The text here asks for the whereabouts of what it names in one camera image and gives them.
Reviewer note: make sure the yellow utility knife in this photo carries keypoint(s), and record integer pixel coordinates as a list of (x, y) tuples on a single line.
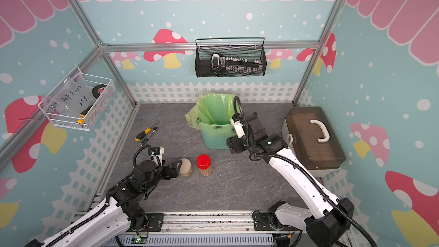
[(86, 116)]

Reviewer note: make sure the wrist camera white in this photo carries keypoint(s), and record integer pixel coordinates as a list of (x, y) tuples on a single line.
[(156, 155), (238, 126)]

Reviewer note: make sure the green trash bin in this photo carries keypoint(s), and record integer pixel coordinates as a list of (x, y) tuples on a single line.
[(216, 139)]

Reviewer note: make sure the peanut jar beige lid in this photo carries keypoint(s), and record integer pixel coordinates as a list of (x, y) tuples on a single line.
[(186, 169)]

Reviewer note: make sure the yellow black screwdriver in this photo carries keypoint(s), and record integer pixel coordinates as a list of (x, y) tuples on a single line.
[(143, 134)]

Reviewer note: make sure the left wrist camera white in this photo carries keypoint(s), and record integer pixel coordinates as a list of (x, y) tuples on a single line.
[(156, 155)]

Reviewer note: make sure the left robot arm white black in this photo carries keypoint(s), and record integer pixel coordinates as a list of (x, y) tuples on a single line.
[(120, 210)]

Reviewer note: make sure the black wire mesh basket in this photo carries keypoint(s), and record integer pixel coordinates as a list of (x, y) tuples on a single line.
[(250, 48)]

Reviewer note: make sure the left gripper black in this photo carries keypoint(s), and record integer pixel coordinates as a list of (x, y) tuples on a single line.
[(175, 171)]

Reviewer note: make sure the green plastic bin liner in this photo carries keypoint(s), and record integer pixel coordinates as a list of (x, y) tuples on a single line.
[(212, 114)]

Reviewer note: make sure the brown lidded tool box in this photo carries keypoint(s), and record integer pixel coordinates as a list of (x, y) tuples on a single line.
[(309, 134)]

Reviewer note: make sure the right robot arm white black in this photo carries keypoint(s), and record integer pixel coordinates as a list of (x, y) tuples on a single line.
[(326, 217)]

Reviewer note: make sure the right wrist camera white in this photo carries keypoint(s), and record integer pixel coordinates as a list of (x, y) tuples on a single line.
[(238, 126)]

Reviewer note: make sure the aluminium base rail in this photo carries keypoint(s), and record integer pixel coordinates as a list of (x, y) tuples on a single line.
[(199, 229)]

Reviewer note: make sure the socket wrench set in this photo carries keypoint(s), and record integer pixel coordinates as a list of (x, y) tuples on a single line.
[(231, 65)]

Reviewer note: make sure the peanut jar red lid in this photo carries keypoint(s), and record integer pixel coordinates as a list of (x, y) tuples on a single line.
[(204, 165)]

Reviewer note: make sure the black tape roll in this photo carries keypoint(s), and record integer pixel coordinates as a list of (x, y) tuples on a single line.
[(98, 90)]

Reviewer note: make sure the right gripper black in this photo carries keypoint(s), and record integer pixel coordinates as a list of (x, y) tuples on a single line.
[(235, 140)]

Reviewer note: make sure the clear wall bin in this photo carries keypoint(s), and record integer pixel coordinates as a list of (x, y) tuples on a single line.
[(64, 104)]

